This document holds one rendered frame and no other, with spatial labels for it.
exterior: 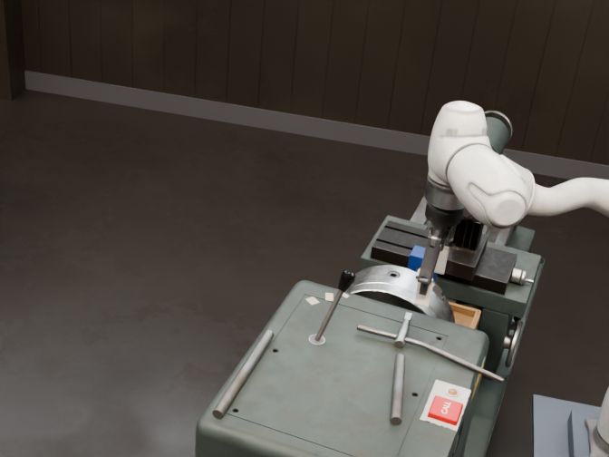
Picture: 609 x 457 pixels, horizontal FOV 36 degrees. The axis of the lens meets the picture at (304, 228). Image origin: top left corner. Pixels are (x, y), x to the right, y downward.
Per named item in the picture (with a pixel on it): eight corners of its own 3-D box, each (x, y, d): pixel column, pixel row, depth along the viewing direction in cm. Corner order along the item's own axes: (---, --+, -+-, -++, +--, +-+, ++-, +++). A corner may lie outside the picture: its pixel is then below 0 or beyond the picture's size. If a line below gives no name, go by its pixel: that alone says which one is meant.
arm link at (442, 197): (478, 172, 190) (472, 198, 193) (434, 161, 192) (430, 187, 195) (468, 192, 183) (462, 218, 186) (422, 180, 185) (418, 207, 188)
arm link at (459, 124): (416, 164, 190) (439, 198, 180) (428, 92, 182) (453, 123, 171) (465, 162, 193) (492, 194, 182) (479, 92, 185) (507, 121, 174)
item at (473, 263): (471, 281, 285) (475, 267, 282) (439, 272, 288) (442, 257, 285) (486, 247, 302) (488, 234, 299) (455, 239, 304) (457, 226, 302)
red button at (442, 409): (455, 429, 189) (457, 421, 188) (426, 420, 191) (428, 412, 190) (461, 410, 194) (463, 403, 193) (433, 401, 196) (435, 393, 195)
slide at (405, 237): (504, 295, 288) (507, 283, 286) (370, 257, 299) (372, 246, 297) (515, 266, 303) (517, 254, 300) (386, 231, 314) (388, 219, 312)
